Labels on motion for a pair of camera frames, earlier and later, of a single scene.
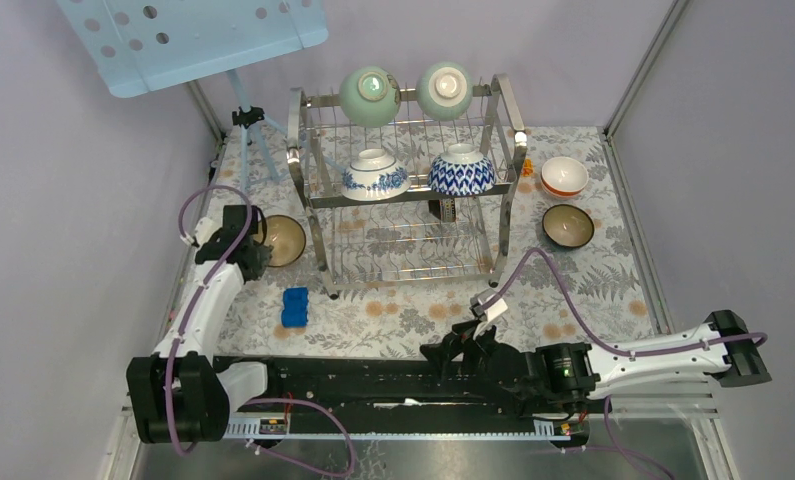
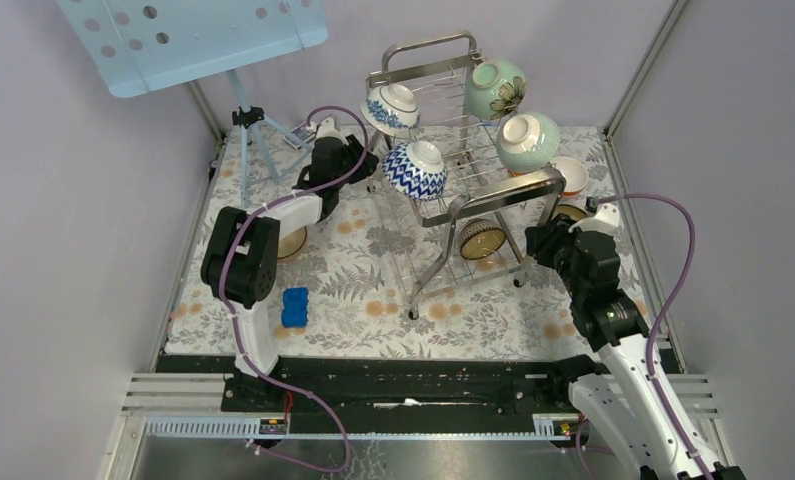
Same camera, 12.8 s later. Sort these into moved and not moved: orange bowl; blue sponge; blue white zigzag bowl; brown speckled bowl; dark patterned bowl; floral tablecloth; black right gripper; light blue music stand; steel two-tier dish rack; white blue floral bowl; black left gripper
Moved: dark patterned bowl; blue white zigzag bowl; steel two-tier dish rack; white blue floral bowl; black left gripper; black right gripper
Not moved: floral tablecloth; light blue music stand; orange bowl; blue sponge; brown speckled bowl
